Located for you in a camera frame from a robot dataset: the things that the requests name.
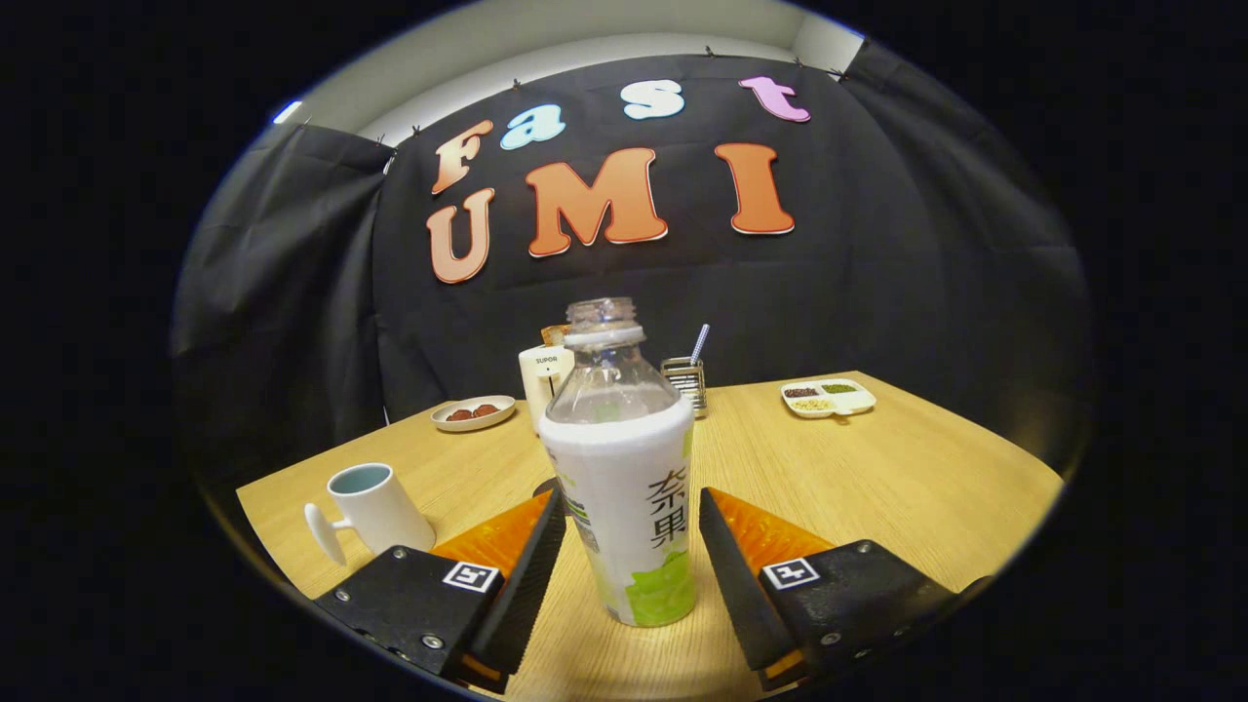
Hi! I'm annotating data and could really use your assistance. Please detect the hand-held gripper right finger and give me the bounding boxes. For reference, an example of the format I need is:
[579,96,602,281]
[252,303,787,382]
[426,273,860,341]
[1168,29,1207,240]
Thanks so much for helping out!
[698,487,994,694]

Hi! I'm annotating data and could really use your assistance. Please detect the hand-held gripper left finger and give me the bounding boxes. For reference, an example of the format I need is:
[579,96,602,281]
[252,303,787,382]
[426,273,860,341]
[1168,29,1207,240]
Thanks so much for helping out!
[312,486,568,695]

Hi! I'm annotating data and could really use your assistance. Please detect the clear juice bottle white label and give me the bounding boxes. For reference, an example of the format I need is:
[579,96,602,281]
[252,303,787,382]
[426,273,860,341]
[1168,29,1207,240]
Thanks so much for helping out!
[538,297,698,628]

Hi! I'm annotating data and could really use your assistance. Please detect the white cup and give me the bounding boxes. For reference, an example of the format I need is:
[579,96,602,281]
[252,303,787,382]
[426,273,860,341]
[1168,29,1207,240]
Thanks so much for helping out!
[304,462,437,566]

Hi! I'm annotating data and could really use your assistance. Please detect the wooden table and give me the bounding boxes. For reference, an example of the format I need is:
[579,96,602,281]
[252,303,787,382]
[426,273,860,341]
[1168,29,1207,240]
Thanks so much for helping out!
[236,370,1064,702]

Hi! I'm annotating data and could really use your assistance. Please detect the small beige plate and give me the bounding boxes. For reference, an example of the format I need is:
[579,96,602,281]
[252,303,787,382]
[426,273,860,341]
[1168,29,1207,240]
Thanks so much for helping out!
[431,395,517,433]

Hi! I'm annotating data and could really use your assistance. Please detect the white toaster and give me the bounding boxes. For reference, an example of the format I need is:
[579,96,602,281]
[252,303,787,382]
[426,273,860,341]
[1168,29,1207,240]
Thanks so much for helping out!
[519,343,576,435]

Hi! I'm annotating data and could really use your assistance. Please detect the white divided dish with grains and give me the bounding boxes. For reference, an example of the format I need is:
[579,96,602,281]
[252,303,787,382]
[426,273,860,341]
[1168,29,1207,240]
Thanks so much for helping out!
[780,378,877,420]

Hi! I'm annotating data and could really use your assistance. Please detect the black backdrop cloth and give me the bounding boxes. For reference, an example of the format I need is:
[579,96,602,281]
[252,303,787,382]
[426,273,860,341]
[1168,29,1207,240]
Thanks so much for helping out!
[171,39,1093,488]

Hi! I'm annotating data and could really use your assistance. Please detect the metal wire holder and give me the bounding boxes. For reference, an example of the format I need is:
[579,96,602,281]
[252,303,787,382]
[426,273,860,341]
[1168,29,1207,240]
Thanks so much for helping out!
[661,357,708,418]

